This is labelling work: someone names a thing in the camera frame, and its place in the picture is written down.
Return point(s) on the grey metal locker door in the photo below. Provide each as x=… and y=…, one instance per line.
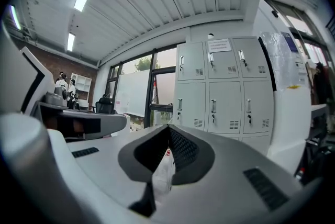
x=227, y=97
x=193, y=102

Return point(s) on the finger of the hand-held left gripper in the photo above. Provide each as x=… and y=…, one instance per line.
x=115, y=123

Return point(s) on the large whiteboard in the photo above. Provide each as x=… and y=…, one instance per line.
x=133, y=92

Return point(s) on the white shelf unit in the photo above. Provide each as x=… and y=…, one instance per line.
x=83, y=84

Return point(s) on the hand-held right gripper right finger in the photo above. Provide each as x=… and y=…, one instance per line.
x=230, y=181

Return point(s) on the black office chair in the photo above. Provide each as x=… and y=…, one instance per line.
x=104, y=105

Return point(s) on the white boxy appliance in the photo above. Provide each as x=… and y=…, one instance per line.
x=290, y=126

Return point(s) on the small black-headed key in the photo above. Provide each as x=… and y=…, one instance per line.
x=178, y=115
x=213, y=118

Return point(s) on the black metal railing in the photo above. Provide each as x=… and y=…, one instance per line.
x=331, y=26

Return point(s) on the hanging clothes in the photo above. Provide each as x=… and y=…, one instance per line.
x=319, y=81

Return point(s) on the plastic wrapped board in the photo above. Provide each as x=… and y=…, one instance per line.
x=277, y=60

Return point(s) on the black backpack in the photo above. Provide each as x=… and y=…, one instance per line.
x=319, y=162

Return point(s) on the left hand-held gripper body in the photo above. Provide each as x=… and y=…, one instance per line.
x=39, y=92

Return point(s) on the black window frame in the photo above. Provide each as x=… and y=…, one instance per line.
x=151, y=87

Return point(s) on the small red-capped plastic bottle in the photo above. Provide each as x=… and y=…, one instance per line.
x=300, y=173

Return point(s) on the white paper notice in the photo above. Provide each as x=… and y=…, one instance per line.
x=218, y=45

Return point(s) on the grey metal locker bank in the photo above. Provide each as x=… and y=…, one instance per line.
x=252, y=46

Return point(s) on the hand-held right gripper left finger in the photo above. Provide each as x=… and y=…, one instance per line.
x=104, y=165

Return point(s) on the blue poster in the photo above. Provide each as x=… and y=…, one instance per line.
x=288, y=41

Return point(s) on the small yellow packet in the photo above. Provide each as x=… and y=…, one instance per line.
x=293, y=87

